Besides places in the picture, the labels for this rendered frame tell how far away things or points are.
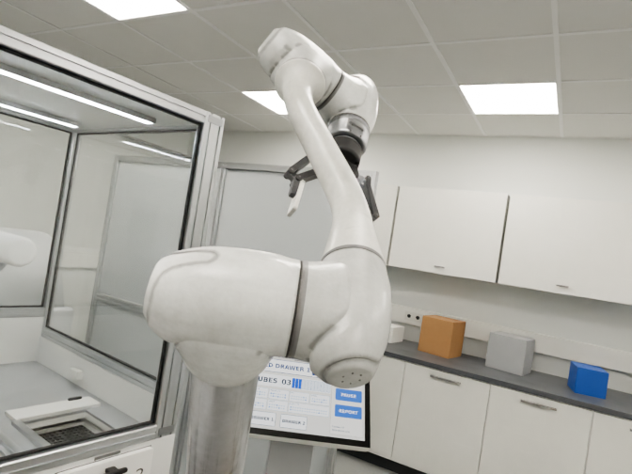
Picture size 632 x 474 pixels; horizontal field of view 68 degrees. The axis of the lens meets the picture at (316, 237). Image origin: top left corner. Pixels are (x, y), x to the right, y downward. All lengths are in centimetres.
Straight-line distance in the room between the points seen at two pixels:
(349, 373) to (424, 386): 316
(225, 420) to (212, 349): 17
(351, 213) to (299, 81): 30
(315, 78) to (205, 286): 52
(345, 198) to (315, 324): 27
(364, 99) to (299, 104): 20
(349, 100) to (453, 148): 352
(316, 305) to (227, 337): 12
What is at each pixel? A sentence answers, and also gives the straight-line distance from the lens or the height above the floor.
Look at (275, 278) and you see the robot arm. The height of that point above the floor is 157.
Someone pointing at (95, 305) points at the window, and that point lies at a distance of 143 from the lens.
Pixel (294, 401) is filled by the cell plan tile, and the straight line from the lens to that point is 179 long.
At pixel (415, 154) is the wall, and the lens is 458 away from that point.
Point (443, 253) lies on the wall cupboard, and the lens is 400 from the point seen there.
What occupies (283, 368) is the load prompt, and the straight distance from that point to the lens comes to 183.
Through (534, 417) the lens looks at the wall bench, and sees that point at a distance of 365.
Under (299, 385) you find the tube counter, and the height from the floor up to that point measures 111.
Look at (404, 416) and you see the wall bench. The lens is 384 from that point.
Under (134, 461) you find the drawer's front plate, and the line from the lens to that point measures 165.
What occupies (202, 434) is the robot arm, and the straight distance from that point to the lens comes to 79.
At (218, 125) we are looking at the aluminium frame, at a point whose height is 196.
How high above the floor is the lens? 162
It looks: 1 degrees up
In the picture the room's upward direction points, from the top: 9 degrees clockwise
